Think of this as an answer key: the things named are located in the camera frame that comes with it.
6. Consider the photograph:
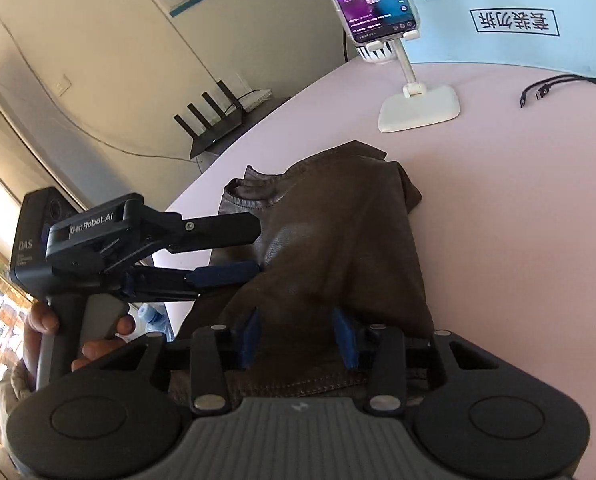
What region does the black USB cable long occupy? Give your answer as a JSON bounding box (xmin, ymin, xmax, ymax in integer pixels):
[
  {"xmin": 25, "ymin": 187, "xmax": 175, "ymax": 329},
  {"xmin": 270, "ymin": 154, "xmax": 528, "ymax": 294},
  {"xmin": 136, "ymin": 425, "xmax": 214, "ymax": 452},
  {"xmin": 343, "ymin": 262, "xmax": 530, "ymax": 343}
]
[{"xmin": 518, "ymin": 72, "xmax": 596, "ymax": 110}]

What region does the large light blue carton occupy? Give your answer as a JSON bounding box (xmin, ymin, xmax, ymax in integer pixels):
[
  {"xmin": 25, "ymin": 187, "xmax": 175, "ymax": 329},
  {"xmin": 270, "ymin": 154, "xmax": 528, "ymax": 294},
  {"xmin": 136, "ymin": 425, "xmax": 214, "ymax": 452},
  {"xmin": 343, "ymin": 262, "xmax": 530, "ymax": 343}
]
[{"xmin": 406, "ymin": 0, "xmax": 596, "ymax": 77}]

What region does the black USB cable short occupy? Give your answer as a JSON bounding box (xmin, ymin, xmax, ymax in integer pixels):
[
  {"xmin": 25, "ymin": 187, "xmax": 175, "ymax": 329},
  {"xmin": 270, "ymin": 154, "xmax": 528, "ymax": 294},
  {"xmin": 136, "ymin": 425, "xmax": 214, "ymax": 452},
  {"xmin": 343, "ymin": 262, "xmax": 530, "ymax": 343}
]
[{"xmin": 533, "ymin": 75, "xmax": 596, "ymax": 102}]

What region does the black wifi router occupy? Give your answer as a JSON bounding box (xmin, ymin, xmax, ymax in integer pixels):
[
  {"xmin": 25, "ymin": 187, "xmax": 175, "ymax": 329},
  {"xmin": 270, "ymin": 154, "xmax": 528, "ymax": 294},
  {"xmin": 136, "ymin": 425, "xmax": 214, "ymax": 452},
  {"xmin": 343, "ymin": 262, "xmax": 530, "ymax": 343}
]
[{"xmin": 173, "ymin": 80, "xmax": 248, "ymax": 159}]

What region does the white phone stand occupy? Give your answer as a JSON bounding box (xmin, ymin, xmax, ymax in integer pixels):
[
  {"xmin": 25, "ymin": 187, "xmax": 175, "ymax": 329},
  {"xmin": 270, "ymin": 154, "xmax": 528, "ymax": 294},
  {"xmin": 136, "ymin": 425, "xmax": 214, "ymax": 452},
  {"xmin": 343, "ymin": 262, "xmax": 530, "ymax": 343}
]
[{"xmin": 362, "ymin": 29, "xmax": 461, "ymax": 133}]

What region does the brown leather jacket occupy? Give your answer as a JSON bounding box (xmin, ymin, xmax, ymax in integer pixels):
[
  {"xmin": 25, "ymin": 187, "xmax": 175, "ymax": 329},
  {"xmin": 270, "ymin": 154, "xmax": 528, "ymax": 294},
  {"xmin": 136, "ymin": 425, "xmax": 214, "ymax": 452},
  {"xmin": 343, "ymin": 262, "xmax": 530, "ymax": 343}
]
[{"xmin": 179, "ymin": 141, "xmax": 434, "ymax": 401}]

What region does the person's left hand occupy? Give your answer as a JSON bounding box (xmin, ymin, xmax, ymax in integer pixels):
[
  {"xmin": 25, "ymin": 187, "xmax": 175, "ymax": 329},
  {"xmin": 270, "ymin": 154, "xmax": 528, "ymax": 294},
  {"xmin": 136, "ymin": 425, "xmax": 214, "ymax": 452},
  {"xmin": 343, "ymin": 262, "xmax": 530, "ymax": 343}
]
[{"xmin": 20, "ymin": 295, "xmax": 135, "ymax": 392}]

